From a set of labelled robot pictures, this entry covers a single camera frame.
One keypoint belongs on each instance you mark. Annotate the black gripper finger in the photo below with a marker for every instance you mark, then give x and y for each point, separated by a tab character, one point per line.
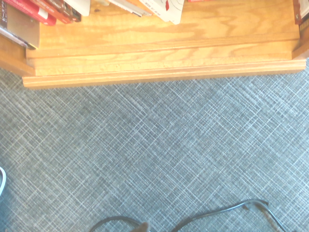
144	227

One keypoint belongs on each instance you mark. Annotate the white curved object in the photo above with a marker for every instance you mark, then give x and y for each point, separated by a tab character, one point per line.
2	180

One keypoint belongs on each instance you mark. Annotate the wooden bookshelf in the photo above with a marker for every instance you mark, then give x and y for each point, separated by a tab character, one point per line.
157	43

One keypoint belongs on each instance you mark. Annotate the white book red mark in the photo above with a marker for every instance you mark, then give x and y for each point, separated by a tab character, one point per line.
169	10

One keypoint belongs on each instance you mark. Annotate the dark brown book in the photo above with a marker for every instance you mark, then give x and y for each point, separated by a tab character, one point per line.
72	13

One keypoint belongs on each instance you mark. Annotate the plain white book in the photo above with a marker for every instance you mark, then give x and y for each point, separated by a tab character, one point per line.
80	6

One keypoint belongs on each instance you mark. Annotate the dark red book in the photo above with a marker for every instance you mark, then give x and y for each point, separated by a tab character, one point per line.
55	12

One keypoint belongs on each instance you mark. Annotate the bright red book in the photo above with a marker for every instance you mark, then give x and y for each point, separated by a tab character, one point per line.
29	10

